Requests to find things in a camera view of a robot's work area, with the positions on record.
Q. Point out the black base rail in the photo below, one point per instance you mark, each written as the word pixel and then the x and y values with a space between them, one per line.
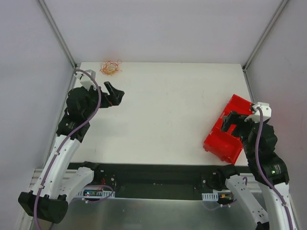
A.
pixel 152 181

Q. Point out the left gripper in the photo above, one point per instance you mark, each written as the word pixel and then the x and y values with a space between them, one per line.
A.
pixel 105 99

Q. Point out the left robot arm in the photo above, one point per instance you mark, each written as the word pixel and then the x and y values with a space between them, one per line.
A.
pixel 49 198

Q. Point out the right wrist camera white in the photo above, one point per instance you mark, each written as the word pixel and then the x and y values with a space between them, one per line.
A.
pixel 261 112

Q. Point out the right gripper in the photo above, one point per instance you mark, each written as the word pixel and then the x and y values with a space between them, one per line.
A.
pixel 236 122

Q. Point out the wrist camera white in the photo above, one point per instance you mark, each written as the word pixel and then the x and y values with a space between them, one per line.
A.
pixel 261 112
pixel 86 81

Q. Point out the red plastic compartment bin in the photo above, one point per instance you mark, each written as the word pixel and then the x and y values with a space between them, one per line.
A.
pixel 222 144

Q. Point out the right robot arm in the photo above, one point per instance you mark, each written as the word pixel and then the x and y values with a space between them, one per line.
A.
pixel 269 170

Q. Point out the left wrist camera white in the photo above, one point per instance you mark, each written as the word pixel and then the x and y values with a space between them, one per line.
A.
pixel 86 81

